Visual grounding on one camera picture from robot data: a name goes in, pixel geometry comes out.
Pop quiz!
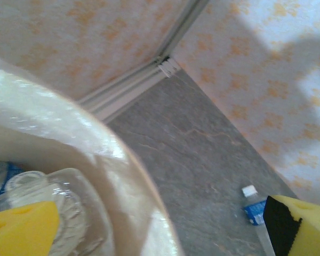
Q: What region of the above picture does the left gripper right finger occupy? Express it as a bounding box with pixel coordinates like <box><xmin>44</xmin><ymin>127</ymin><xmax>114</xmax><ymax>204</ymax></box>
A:
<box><xmin>263</xmin><ymin>194</ymin><xmax>320</xmax><ymax>256</ymax></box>

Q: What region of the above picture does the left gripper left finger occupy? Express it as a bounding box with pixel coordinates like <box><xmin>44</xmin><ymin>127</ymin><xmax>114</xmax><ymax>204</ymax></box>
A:
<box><xmin>0</xmin><ymin>201</ymin><xmax>60</xmax><ymax>256</ymax></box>

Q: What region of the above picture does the clear unlabelled bottle white cap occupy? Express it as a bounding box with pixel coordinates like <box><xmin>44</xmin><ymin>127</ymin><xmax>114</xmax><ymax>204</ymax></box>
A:
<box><xmin>0</xmin><ymin>168</ymin><xmax>109</xmax><ymax>256</ymax></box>

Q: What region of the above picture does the white bin with plastic liner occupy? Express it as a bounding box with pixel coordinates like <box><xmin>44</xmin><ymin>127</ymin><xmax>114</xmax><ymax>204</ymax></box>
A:
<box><xmin>0</xmin><ymin>66</ymin><xmax>185</xmax><ymax>256</ymax></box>

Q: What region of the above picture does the aluminium side rail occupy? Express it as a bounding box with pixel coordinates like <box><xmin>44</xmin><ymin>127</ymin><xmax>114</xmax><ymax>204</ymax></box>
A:
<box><xmin>77</xmin><ymin>57</ymin><xmax>181</xmax><ymax>123</ymax></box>

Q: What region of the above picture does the aluminium frame post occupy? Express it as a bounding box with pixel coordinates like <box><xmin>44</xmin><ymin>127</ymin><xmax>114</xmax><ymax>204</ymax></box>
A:
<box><xmin>156</xmin><ymin>0</ymin><xmax>210</xmax><ymax>58</ymax></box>

